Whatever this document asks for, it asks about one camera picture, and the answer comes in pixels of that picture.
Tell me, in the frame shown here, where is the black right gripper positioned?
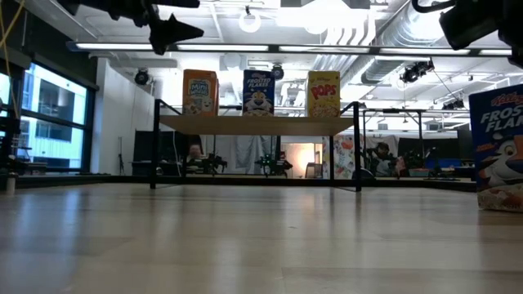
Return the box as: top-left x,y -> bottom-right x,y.
439,0 -> 499,51

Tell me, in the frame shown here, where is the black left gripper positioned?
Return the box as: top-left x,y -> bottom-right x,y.
56,0 -> 205,56

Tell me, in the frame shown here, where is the orange Frosted Mini Wheats box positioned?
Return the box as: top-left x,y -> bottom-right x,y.
181,69 -> 220,117

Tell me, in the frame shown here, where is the blue Frosted Flakes box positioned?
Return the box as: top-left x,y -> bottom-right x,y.
468,83 -> 523,213
242,69 -> 276,118

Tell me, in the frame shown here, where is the yellow Corn Pops box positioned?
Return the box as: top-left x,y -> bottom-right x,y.
306,70 -> 342,118

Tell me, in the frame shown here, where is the long ceiling light fixture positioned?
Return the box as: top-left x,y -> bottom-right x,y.
66,40 -> 523,57

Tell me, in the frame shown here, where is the person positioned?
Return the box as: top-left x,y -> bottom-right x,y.
365,141 -> 404,177
186,143 -> 205,164

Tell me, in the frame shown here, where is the blue storage bin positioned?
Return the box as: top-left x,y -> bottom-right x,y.
424,158 -> 463,171

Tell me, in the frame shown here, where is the white hanging cloth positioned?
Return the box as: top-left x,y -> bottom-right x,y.
199,134 -> 279,175

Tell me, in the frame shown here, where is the thin black tripod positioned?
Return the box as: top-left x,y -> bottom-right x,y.
116,136 -> 126,176

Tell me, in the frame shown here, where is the colourful printed poster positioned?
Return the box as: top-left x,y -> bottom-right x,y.
322,135 -> 357,180

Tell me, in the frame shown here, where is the black equipment stand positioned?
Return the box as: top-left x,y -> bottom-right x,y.
0,97 -> 22,176

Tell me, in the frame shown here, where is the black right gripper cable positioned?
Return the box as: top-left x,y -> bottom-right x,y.
411,0 -> 457,14

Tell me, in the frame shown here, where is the silver ventilation duct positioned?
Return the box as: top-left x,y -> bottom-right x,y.
312,0 -> 454,87

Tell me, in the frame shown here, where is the black ceiling camera rig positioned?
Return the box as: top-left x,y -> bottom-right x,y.
399,60 -> 436,85
440,97 -> 467,111

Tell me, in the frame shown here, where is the white ring lamp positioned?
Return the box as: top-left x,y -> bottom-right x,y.
238,5 -> 263,34

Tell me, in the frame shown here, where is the black background table frame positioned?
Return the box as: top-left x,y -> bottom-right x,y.
361,108 -> 426,176

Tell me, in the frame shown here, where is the wooden shelf with black frame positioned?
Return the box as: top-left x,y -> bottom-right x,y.
150,98 -> 364,193

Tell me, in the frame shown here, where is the window with dark frame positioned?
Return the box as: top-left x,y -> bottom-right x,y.
0,60 -> 99,175

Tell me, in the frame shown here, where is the yellow cable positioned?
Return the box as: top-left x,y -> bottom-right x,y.
0,0 -> 26,119

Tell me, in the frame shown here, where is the black aluminium table frame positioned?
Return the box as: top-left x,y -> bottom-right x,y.
16,173 -> 478,193

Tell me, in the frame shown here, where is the small white post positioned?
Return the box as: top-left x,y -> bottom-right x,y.
4,171 -> 17,195

